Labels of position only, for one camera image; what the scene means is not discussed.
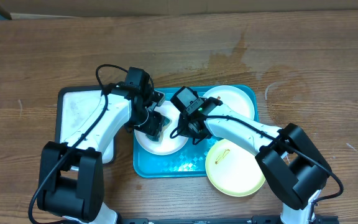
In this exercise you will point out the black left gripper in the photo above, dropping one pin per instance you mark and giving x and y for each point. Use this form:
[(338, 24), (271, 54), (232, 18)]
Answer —
[(153, 126)]

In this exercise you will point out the teal plastic tray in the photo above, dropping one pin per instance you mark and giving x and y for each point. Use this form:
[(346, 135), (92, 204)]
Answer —
[(189, 161)]

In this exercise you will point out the yellow plate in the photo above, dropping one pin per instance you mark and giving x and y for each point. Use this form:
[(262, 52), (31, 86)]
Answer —
[(233, 170)]

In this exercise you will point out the white plate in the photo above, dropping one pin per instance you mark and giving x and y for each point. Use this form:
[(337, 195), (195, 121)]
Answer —
[(239, 98)]

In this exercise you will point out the black tray with soapy water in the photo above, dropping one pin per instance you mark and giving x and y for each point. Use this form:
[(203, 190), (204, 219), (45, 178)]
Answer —
[(75, 106)]

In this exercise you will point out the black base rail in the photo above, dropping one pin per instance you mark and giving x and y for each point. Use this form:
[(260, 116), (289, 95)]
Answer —
[(258, 219)]

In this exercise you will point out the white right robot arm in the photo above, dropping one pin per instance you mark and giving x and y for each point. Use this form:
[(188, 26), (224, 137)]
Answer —
[(291, 164)]

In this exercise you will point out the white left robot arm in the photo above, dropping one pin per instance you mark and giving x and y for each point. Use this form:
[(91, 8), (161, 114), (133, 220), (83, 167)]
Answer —
[(71, 179)]

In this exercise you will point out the green yellow sponge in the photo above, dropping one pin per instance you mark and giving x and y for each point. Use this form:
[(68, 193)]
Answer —
[(159, 136)]

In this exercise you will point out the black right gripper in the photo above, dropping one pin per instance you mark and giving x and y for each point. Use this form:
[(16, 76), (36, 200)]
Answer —
[(185, 130)]

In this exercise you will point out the pink plate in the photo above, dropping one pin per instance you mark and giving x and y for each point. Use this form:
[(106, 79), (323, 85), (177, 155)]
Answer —
[(165, 145)]

